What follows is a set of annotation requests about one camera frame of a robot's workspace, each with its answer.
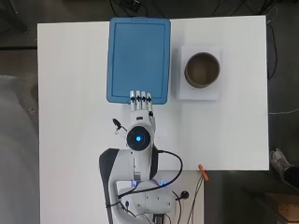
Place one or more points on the brown round tub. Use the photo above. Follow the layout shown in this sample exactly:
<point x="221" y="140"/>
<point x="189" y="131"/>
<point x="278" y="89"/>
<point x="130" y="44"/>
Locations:
<point x="202" y="70"/>

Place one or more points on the blue plastic box lid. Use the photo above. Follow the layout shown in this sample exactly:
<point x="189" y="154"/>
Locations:
<point x="138" y="59"/>

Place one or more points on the black round plug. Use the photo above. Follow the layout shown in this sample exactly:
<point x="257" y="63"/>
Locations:
<point x="184" y="195"/>

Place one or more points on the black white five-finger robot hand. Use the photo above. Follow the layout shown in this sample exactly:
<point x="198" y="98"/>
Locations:
<point x="139" y="115"/>

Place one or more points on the white seven-joint robot arm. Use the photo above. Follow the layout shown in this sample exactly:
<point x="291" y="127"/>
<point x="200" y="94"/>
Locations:
<point x="138" y="165"/>

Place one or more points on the brown wooden crate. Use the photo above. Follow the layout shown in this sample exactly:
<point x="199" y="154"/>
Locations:
<point x="288" y="208"/>

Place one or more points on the person's shoe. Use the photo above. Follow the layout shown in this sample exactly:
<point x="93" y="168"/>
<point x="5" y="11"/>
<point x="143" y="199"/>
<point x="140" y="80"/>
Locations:
<point x="278" y="161"/>

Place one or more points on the white flat stand box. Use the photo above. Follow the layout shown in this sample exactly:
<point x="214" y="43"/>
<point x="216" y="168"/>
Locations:
<point x="199" y="93"/>

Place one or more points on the orange clamp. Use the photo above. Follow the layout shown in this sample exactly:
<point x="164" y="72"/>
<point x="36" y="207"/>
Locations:
<point x="203" y="172"/>

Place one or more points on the grey hanging sheet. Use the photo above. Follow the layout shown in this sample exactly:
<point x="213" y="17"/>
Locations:
<point x="17" y="149"/>

